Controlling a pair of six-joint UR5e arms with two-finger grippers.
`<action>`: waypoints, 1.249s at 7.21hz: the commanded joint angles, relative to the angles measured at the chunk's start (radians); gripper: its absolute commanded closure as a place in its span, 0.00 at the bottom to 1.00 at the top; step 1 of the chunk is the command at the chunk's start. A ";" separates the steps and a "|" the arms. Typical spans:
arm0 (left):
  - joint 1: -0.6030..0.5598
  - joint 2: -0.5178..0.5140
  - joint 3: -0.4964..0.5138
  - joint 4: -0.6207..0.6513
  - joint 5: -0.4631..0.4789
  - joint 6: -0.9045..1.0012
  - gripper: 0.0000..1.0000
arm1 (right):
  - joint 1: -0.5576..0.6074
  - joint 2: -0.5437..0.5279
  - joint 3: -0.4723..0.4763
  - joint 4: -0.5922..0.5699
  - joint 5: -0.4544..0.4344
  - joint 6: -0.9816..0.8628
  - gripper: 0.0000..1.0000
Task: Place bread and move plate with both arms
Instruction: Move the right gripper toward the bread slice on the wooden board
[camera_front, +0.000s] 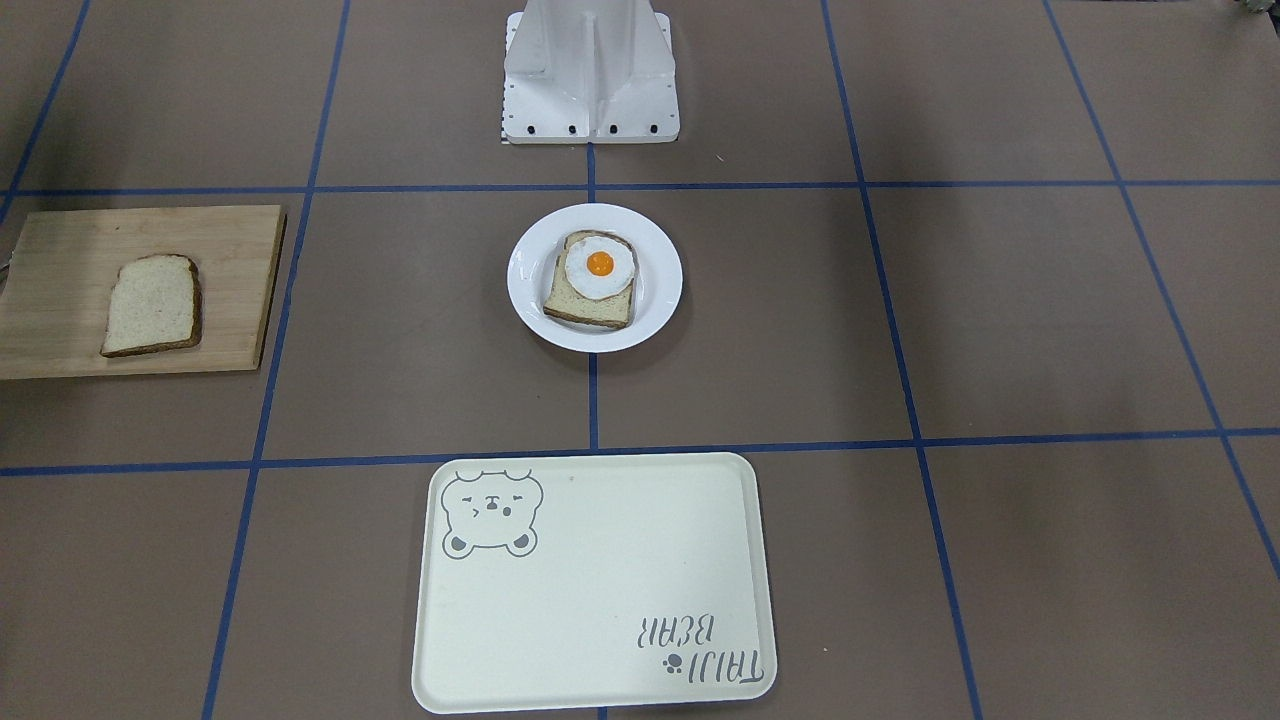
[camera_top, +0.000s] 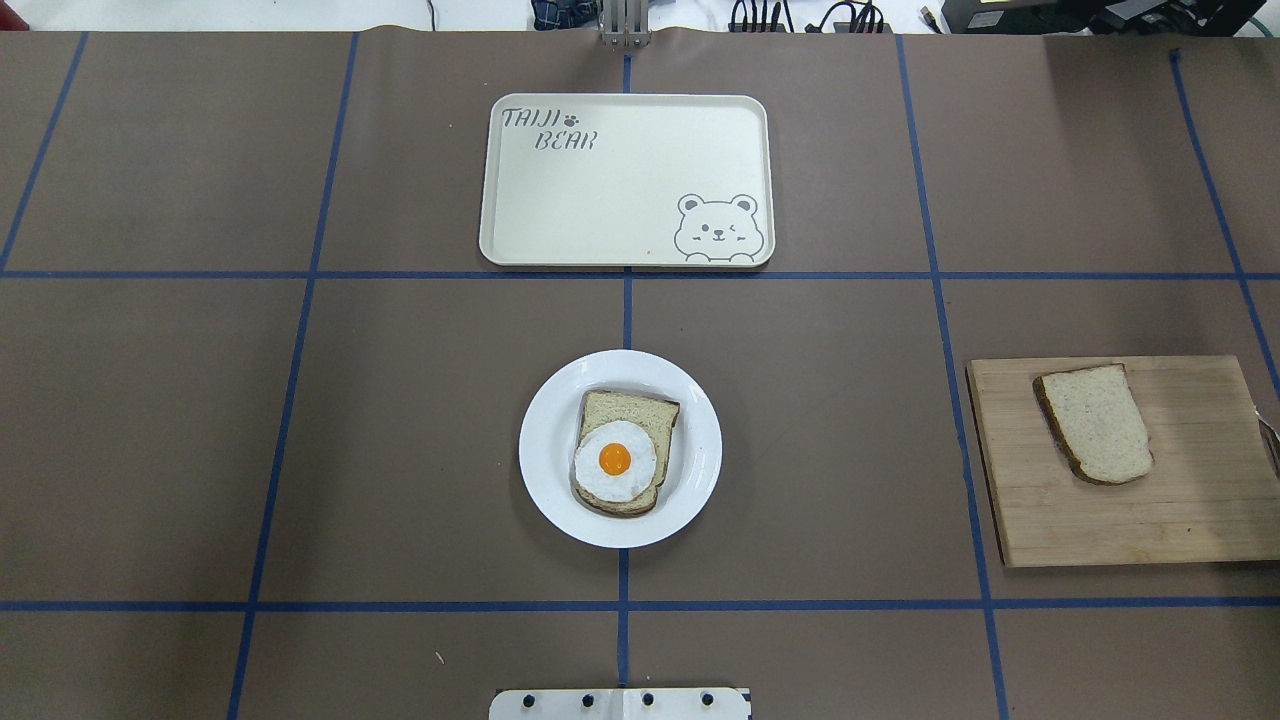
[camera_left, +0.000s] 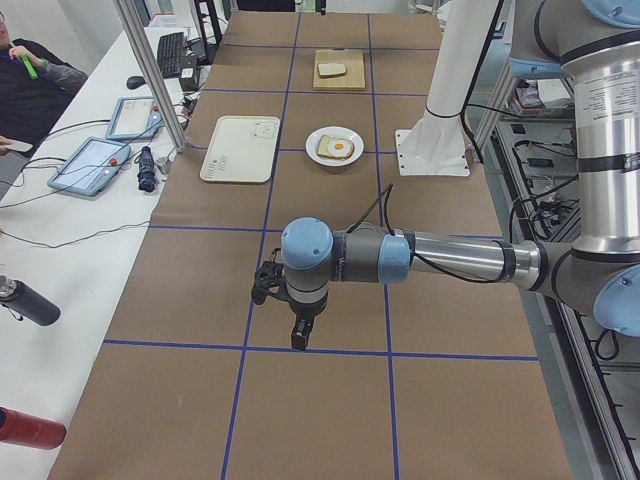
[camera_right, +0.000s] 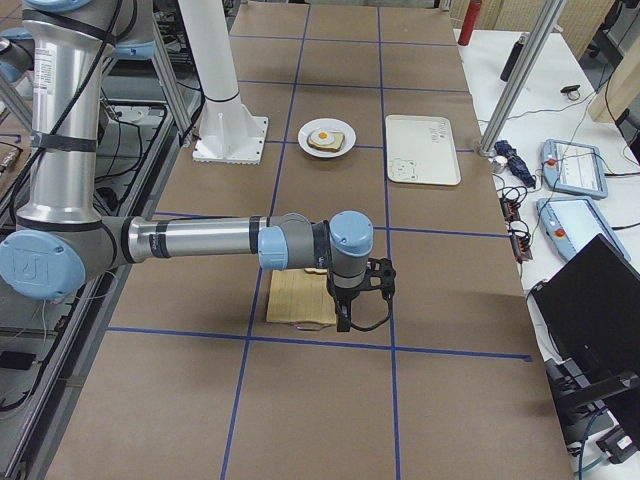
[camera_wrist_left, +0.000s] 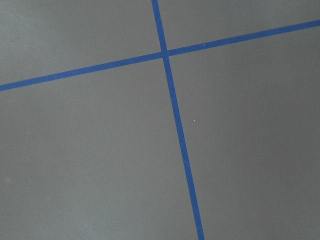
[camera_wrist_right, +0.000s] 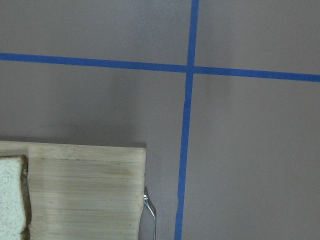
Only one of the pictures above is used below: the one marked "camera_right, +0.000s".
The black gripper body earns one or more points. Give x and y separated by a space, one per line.
342 298

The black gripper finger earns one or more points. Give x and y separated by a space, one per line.
343 320

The white round plate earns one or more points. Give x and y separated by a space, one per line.
329 124

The white bread slice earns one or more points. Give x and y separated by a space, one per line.
315 271

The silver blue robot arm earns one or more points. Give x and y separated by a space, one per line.
61 242

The bread slice under egg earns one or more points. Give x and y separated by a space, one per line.
335 147

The wooden cutting board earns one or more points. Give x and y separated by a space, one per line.
300 299

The fried egg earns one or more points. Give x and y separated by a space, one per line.
321 138

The cream bear tray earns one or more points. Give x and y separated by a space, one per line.
421 150

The folded blue umbrella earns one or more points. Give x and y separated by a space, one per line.
515 163

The lower blue teach pendant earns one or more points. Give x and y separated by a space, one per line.
572 222

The blue teach pendant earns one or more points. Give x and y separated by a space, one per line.
573 168
572 222

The black laptop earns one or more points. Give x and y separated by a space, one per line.
591 309

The upper blue teach pendant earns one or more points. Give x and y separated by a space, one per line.
573 168

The black bottle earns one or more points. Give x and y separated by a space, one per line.
513 57

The red bottle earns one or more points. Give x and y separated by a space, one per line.
469 22

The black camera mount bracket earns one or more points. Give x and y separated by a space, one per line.
380 276

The white pedestal column base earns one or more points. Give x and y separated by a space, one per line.
228 132

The aluminium frame post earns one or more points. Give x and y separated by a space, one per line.
536 40

